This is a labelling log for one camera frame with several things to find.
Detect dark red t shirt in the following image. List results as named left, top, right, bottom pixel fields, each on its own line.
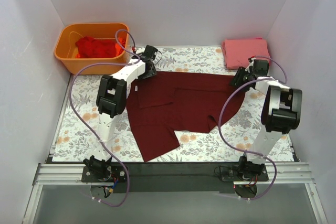
left=127, top=71, right=245, bottom=162

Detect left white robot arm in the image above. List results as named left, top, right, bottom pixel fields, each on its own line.
left=84, top=45, right=160, bottom=182

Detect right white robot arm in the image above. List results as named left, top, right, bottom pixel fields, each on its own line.
left=229, top=56, right=303, bottom=181

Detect folded pink t shirt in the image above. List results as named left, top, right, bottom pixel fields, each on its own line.
left=221, top=38, right=270, bottom=70

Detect orange t shirt in bin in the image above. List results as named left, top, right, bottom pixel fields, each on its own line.
left=115, top=35, right=127, bottom=56

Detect bright red t shirt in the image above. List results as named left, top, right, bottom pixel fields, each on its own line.
left=75, top=36, right=118, bottom=59

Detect orange plastic bin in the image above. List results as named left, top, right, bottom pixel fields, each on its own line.
left=54, top=23, right=129, bottom=75

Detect floral patterned table mat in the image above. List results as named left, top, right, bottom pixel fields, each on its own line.
left=51, top=46, right=292, bottom=163

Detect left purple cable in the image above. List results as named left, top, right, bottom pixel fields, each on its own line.
left=68, top=29, right=132, bottom=208

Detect purple cable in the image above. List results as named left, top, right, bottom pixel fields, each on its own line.
left=68, top=29, right=132, bottom=208
left=217, top=56, right=288, bottom=204

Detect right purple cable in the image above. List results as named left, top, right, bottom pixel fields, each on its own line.
left=217, top=56, right=288, bottom=204

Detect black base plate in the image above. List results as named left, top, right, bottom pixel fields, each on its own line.
left=81, top=160, right=270, bottom=196

